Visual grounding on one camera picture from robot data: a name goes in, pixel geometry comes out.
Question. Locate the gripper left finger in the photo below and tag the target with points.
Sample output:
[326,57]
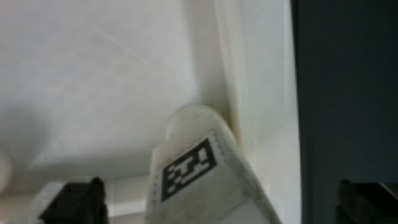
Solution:
[79,206]

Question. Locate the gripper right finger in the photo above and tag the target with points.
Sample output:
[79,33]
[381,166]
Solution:
[367,203]

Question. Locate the white square table top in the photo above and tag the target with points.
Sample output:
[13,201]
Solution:
[109,61]

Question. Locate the white table leg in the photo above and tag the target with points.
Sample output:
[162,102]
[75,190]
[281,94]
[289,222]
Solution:
[205,189]

